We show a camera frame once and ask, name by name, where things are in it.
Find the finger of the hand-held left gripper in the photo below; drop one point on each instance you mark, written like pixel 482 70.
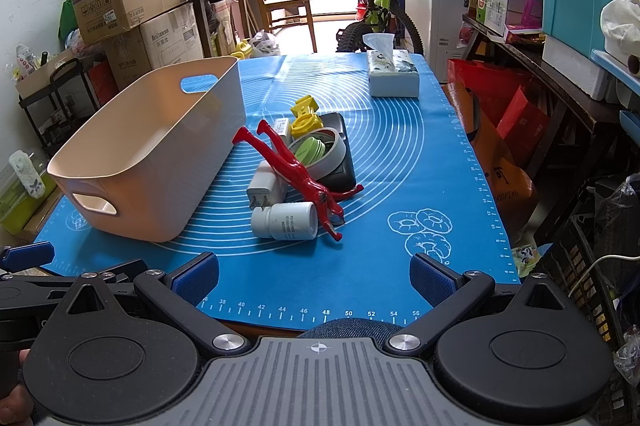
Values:
pixel 120 268
pixel 32 254

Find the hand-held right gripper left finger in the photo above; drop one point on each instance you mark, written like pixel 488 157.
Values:
pixel 200 278

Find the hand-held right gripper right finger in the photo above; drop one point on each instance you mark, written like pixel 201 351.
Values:
pixel 430 281

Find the white pill bottle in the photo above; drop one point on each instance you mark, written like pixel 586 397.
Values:
pixel 282 221

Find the black power bank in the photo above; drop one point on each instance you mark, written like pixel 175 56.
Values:
pixel 342 176

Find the red action figure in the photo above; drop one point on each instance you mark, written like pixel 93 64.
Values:
pixel 295 168

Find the beige plastic basket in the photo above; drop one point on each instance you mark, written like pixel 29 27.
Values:
pixel 150 120

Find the grey tape roll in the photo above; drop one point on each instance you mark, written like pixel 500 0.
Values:
pixel 336 154

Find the green round case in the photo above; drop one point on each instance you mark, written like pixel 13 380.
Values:
pixel 310 150

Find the yellow plastic tool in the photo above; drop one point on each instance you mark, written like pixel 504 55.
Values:
pixel 306 121

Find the person's left hand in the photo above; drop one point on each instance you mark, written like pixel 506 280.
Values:
pixel 12 408

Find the green container clear lid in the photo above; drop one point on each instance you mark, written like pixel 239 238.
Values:
pixel 20 206

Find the green snack packet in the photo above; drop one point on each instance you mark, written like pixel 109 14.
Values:
pixel 525 258

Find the blue silicone mat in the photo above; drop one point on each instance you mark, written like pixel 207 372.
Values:
pixel 400 165

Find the orange paper bag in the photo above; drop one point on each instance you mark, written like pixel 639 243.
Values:
pixel 500 176

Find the black plastic crate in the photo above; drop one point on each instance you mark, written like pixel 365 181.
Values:
pixel 580 246

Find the small brown cardboard box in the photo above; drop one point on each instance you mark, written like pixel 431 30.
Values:
pixel 37 80

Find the red paper bag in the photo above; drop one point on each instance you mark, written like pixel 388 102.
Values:
pixel 525 125

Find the black utility cart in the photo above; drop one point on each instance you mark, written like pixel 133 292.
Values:
pixel 64 64

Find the dark plastic bag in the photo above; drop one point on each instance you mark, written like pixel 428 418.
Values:
pixel 615 216

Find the red gift bag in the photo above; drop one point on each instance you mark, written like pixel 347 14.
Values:
pixel 480 80

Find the plain brown cardboard box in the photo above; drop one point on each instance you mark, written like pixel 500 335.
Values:
pixel 127 60

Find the tissue box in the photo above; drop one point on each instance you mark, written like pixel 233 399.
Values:
pixel 392 75

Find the crumpled clear plastic bag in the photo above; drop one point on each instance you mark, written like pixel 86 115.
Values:
pixel 627 356

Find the yellow plastic jug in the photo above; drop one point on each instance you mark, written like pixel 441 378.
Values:
pixel 241 50

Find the white cardboard box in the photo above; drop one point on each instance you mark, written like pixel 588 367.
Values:
pixel 170 40

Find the white plastic bag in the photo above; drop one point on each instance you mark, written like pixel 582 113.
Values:
pixel 265 43

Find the dark wooden bench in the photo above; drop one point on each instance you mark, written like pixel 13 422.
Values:
pixel 530 55

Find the white foam box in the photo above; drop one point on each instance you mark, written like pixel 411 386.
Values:
pixel 570 65

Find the white chest freezer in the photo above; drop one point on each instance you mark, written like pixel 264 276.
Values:
pixel 440 5

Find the green white carton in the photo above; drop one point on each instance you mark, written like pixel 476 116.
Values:
pixel 492 5

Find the light blue tray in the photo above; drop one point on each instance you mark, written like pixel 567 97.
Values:
pixel 607 60

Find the teal storage bin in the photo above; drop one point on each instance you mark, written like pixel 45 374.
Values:
pixel 570 0

